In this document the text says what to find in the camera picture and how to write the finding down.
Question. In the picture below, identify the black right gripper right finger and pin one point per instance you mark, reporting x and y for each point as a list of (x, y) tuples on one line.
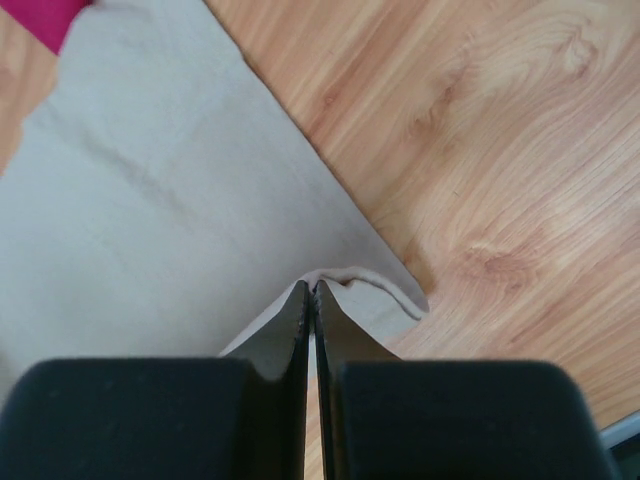
[(383, 417)]

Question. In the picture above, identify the beige t shirt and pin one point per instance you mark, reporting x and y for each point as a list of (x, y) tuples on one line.
[(163, 204)]

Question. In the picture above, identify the folded red t shirt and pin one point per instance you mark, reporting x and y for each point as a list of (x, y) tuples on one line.
[(48, 21)]

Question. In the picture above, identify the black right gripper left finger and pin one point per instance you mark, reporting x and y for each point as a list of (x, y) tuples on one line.
[(240, 416)]

